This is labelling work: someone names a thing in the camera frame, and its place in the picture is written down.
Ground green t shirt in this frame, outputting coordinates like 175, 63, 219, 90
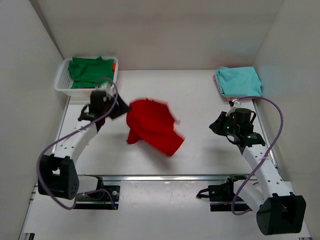
68, 56, 115, 89

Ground aluminium table rail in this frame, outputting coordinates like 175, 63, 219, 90
78, 174, 249, 182

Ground white plastic basket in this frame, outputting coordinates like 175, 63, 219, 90
54, 56, 119, 97

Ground red t shirt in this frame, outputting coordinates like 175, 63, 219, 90
126, 98, 185, 158

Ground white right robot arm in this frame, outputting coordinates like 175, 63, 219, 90
209, 108, 306, 236

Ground folded teal t shirt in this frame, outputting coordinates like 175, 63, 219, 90
214, 66, 263, 98

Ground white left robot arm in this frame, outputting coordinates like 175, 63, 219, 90
36, 90, 130, 201

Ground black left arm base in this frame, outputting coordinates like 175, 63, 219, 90
74, 178, 121, 211

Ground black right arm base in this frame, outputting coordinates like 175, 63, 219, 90
195, 175, 247, 212

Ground folded pink t shirt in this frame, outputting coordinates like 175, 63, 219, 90
212, 75, 254, 101

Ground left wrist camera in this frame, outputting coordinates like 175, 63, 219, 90
98, 82, 116, 99

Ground orange t shirt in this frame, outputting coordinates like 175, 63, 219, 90
112, 62, 116, 73

